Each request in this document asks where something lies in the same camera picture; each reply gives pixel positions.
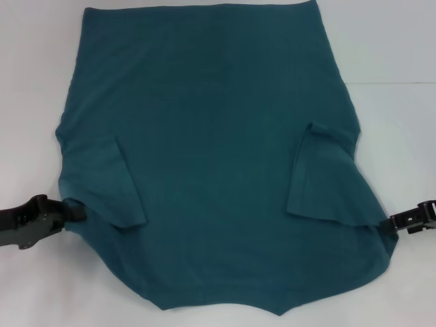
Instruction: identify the blue short-sleeved shirt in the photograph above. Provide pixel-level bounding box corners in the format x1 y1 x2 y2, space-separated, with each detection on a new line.
54 0 400 307

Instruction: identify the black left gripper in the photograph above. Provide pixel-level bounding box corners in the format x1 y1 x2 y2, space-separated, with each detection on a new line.
0 193 88 241

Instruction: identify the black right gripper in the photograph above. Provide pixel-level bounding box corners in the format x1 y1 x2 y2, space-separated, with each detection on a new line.
381 200 436 236

